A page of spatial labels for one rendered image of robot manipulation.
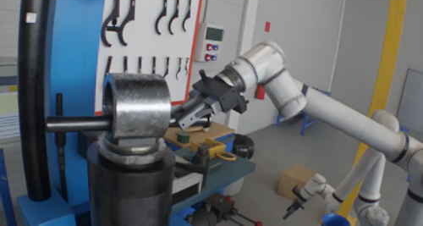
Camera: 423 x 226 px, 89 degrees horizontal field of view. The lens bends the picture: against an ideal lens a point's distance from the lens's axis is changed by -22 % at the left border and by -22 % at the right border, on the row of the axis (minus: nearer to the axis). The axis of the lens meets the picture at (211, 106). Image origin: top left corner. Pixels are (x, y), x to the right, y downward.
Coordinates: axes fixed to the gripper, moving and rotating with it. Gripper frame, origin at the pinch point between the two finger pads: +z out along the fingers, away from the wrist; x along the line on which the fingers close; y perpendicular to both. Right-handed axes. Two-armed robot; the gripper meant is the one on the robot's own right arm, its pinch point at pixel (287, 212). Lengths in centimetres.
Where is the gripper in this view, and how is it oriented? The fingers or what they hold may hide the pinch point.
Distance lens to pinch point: 187.6
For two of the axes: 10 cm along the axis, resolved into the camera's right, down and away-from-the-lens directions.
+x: 4.4, -0.4, 9.0
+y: 7.2, 6.1, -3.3
